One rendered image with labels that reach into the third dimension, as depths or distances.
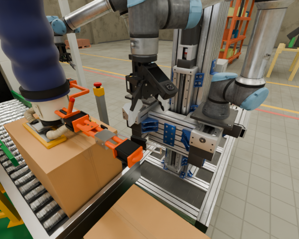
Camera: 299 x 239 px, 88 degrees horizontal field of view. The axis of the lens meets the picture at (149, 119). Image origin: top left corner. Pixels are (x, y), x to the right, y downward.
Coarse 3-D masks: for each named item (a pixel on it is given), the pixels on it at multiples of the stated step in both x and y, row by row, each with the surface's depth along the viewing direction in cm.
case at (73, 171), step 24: (24, 120) 100; (96, 120) 100; (24, 144) 81; (72, 144) 81; (96, 144) 83; (48, 168) 68; (72, 168) 75; (96, 168) 89; (120, 168) 108; (48, 192) 100; (72, 192) 80; (96, 192) 96
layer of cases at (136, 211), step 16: (128, 192) 102; (144, 192) 102; (112, 208) 93; (128, 208) 93; (144, 208) 93; (160, 208) 93; (96, 224) 86; (112, 224) 86; (128, 224) 86; (144, 224) 86; (160, 224) 86; (176, 224) 86
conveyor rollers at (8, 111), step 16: (0, 112) 193; (16, 112) 191; (0, 128) 163; (0, 160) 126; (16, 176) 114; (32, 176) 114; (32, 192) 101; (32, 208) 94; (48, 208) 93; (48, 224) 86
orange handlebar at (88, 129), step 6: (72, 84) 117; (84, 90) 109; (72, 96) 100; (78, 96) 103; (60, 114) 80; (84, 120) 74; (78, 126) 71; (84, 126) 70; (90, 126) 70; (96, 126) 70; (84, 132) 70; (90, 132) 67; (114, 138) 63; (120, 138) 63; (108, 144) 60; (138, 156) 55
